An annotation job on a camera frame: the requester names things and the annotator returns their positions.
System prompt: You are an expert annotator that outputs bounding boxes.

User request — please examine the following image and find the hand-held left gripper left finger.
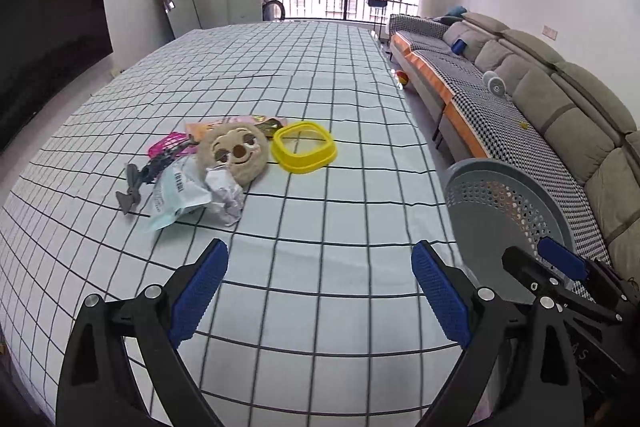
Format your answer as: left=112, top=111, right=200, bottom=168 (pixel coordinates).
left=56, top=238, right=230, bottom=427

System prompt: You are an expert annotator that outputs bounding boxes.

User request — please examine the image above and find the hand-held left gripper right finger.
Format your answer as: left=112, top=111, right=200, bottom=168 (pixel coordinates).
left=411, top=241, right=586, bottom=427

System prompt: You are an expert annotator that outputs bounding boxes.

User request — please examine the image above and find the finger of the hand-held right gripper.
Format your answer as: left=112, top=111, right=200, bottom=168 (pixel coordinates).
left=501, top=246, right=621, bottom=324
left=537, top=237, right=640, bottom=305

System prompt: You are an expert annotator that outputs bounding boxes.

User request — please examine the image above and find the grey perforated plastic basket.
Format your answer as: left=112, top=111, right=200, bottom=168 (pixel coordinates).
left=442, top=158, right=578, bottom=308

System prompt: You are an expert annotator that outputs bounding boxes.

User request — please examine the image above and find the white teal mask packet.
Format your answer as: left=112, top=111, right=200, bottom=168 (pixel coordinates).
left=147, top=155, right=213, bottom=233

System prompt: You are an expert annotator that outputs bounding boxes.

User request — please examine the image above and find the beige sloth face plush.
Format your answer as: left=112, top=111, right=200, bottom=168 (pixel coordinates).
left=194, top=123, right=268, bottom=185

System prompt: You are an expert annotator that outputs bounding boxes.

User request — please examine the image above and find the crumpled white paper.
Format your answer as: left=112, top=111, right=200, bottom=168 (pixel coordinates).
left=205, top=167, right=246, bottom=227

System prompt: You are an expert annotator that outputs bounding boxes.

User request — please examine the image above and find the grey shark toy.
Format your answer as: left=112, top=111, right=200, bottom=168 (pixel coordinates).
left=116, top=147, right=176, bottom=215

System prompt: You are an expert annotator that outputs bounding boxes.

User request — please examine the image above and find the grey fabric sofa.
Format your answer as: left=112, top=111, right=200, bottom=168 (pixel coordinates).
left=387, top=9, right=640, bottom=278

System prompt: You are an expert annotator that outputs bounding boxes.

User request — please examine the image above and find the houndstooth sofa cover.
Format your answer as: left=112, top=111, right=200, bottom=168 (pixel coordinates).
left=389, top=14, right=613, bottom=258

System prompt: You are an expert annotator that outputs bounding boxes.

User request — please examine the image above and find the pink plastic mesh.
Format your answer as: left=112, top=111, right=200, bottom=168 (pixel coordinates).
left=148, top=133, right=193, bottom=158

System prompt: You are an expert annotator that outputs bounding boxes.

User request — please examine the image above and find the pink snack stick packet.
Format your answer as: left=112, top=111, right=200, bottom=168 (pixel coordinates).
left=186, top=116, right=256, bottom=140

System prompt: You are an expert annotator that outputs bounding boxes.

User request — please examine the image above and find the green gold snack packet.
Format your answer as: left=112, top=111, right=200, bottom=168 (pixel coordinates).
left=252, top=117, right=288, bottom=138

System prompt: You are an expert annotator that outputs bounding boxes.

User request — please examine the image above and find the white small fan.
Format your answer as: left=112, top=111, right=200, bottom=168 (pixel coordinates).
left=482, top=71, right=507, bottom=96

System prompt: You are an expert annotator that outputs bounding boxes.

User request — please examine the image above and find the grey cabinet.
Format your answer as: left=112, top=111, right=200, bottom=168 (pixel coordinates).
left=225, top=0, right=266, bottom=26

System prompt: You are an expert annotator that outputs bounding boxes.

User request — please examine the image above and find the black round hoop object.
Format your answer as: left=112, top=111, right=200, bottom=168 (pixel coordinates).
left=262, top=0, right=287, bottom=22

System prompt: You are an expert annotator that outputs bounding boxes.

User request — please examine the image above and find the black television screen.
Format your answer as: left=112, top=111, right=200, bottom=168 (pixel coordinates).
left=0, top=0, right=115, bottom=152

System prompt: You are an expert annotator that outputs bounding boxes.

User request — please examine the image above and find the yellow plastic ring frame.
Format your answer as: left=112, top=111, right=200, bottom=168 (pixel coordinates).
left=270, top=121, right=338, bottom=174

